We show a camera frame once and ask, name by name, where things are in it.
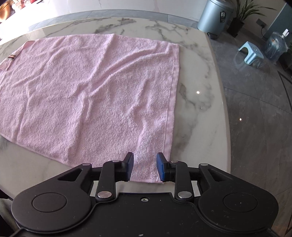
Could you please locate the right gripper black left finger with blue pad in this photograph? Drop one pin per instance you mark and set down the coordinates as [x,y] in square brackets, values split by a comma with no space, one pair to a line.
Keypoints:
[65,200]

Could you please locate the pink terry towel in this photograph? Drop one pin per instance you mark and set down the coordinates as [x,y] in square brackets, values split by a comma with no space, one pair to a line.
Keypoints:
[92,98]

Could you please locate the silver pedal trash bin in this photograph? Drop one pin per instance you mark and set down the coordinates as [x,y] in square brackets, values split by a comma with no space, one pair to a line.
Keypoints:
[215,17]

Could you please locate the white marble tv bench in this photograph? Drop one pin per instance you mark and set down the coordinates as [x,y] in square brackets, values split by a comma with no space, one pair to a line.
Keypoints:
[44,13]

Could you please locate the potted long-leaf plant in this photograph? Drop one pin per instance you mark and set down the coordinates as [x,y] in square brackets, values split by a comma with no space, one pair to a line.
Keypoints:
[244,9]

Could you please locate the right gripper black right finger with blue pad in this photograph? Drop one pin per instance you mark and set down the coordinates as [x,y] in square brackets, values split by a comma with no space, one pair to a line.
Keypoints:
[222,201]

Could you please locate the orange round ornament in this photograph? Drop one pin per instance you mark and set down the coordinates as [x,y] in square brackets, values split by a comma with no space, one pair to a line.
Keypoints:
[5,10]

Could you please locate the light blue plastic stool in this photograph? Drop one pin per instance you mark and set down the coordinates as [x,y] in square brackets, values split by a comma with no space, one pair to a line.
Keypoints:
[254,56]

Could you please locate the wall power socket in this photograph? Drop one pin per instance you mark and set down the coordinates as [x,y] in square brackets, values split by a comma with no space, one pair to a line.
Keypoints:
[261,23]

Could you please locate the clear water jug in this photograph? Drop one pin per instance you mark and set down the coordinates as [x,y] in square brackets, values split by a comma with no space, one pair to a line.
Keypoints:
[276,45]

